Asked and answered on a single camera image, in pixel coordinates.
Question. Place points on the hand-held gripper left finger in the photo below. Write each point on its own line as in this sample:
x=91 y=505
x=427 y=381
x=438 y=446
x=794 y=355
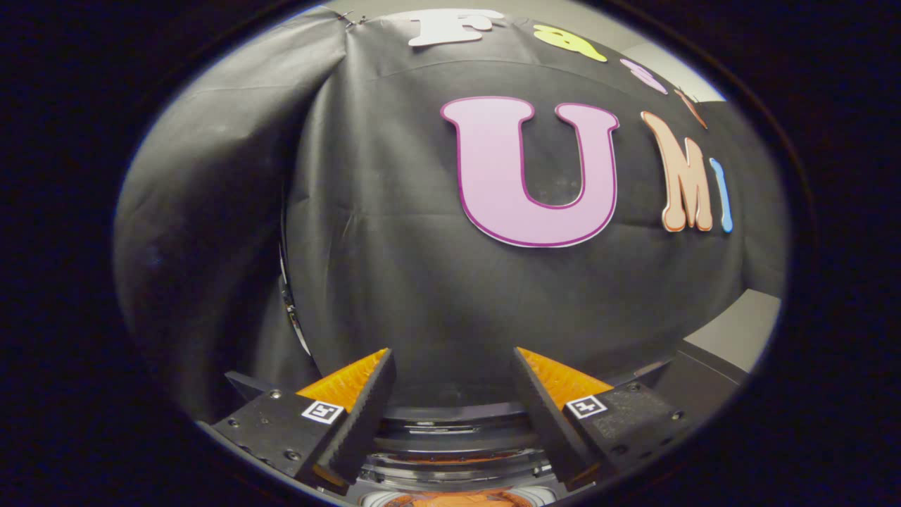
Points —
x=362 y=415

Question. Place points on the yellow clothing piece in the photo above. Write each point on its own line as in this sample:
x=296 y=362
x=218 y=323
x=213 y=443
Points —
x=457 y=500

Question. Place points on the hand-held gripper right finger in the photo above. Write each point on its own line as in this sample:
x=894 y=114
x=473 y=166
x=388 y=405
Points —
x=545 y=419

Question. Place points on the metal backdrop stand pole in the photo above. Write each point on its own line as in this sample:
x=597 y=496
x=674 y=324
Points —
x=292 y=317

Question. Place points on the grey washing machine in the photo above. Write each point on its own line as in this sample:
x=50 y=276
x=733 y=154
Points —
x=450 y=451

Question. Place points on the black backdrop cloth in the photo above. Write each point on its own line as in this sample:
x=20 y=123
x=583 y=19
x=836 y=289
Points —
x=422 y=296

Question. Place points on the white cabinet with grey top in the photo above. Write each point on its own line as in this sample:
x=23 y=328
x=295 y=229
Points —
x=739 y=331

